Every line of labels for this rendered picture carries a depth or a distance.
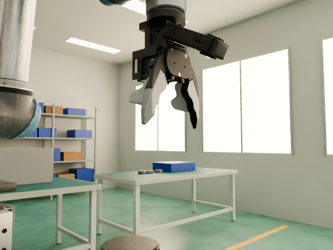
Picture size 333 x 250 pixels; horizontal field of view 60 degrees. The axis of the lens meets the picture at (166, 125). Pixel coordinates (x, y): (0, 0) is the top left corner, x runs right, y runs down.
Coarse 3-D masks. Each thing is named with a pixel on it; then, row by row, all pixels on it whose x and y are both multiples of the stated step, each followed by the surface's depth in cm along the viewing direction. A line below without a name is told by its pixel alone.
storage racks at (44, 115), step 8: (96, 112) 674; (96, 120) 673; (96, 128) 672; (96, 136) 671; (96, 144) 670; (96, 152) 669; (80, 160) 646; (88, 160) 654; (96, 160) 668; (96, 168) 667
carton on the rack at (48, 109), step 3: (45, 108) 605; (48, 108) 605; (51, 108) 609; (57, 108) 618; (60, 108) 623; (45, 111) 605; (48, 111) 605; (51, 111) 609; (57, 111) 618; (60, 111) 622
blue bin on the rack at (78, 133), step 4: (68, 132) 664; (72, 132) 649; (76, 132) 642; (80, 132) 649; (84, 132) 655; (88, 132) 662; (68, 136) 663; (72, 136) 648; (76, 136) 642; (80, 136) 648; (84, 136) 655; (88, 136) 662
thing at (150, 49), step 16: (160, 16) 49; (176, 16) 49; (144, 32) 55; (160, 32) 51; (160, 48) 49; (176, 48) 49; (144, 64) 51; (176, 64) 49; (144, 80) 51; (176, 80) 51
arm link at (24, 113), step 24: (0, 0) 74; (24, 0) 75; (0, 24) 74; (24, 24) 75; (0, 48) 73; (24, 48) 76; (0, 72) 73; (24, 72) 76; (0, 96) 72; (24, 96) 75; (0, 120) 70; (24, 120) 75
